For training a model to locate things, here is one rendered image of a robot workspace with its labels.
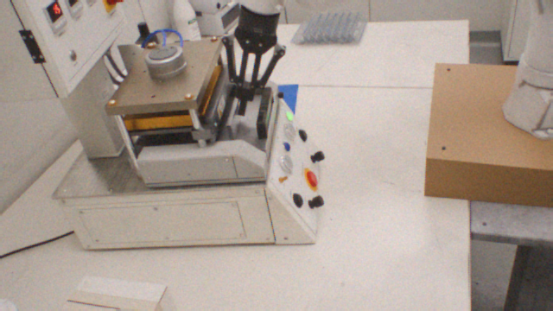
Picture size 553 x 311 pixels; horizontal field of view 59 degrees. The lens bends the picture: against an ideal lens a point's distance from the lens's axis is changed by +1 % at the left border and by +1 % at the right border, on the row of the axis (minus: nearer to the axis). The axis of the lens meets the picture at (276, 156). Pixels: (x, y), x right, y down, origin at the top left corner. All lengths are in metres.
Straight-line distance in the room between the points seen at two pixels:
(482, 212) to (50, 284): 0.95
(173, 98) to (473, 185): 0.66
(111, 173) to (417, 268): 0.67
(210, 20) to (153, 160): 1.07
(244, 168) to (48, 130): 0.81
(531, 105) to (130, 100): 0.83
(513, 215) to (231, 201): 0.59
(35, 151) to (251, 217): 0.77
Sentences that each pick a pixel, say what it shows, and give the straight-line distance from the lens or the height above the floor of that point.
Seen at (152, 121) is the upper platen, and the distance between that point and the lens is 0.99.
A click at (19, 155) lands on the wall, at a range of 1.53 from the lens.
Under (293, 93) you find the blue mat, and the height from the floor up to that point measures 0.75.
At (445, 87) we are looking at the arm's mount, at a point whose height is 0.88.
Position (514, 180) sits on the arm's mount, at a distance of 1.12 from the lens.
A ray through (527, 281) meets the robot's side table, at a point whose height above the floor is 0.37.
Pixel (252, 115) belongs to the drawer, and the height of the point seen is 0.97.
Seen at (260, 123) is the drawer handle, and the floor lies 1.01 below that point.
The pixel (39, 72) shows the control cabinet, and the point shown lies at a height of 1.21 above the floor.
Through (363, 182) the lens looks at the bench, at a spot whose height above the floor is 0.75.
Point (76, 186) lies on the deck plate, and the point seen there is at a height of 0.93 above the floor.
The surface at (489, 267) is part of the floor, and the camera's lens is 2.03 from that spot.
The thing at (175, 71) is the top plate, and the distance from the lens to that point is 1.00.
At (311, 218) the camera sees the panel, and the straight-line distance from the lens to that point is 1.07.
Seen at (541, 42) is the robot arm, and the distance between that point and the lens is 1.11.
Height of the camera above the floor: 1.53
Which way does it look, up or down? 37 degrees down
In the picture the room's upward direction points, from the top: 11 degrees counter-clockwise
